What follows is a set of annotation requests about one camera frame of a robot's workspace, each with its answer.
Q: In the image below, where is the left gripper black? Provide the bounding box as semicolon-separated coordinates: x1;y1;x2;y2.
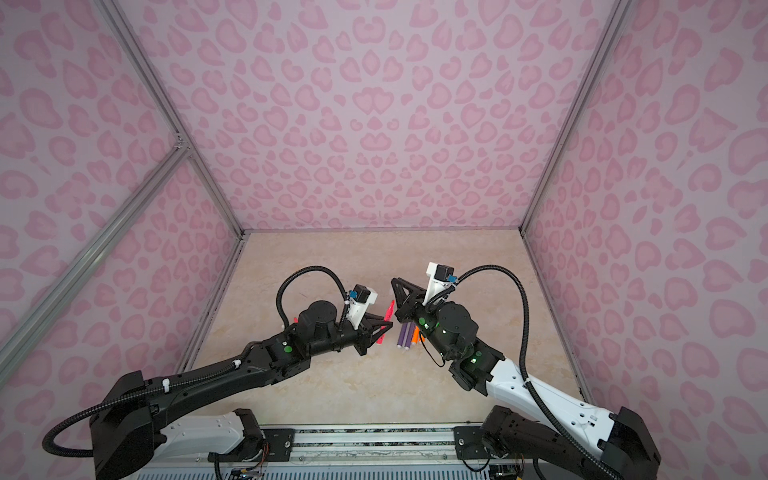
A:
310;312;395;360

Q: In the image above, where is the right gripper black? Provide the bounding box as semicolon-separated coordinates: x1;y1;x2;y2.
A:
390;278;459;360

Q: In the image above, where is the purple marker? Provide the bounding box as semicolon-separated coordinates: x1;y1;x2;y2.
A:
397;323;409;348
403;322;416;350

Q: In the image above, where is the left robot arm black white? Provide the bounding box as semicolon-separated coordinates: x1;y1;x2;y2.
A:
89;300;392;479

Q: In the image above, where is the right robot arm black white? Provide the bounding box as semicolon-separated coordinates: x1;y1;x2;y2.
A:
391;278;661;479

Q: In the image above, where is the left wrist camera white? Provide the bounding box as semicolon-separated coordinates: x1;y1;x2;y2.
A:
345;284;378;330

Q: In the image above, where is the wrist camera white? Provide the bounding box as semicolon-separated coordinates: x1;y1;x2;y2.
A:
345;284;378;330
423;262;457;306

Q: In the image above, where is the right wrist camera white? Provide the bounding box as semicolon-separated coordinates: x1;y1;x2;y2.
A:
423;262;457;306

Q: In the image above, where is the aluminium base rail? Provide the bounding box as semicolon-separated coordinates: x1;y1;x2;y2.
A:
131;422;631;480

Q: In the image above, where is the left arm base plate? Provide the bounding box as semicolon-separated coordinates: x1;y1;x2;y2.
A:
207;428;296;463

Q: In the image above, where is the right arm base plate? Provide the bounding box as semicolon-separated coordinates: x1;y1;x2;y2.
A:
452;424;540;462

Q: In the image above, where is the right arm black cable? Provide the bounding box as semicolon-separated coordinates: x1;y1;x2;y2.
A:
452;264;625;480

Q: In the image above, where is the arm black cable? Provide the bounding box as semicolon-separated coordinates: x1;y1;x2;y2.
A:
41;265;350;458
452;264;625;480

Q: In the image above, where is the diagonal aluminium frame bar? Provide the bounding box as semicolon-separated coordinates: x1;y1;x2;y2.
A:
1;141;189;385

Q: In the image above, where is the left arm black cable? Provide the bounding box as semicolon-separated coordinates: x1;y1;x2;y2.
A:
41;265;350;458

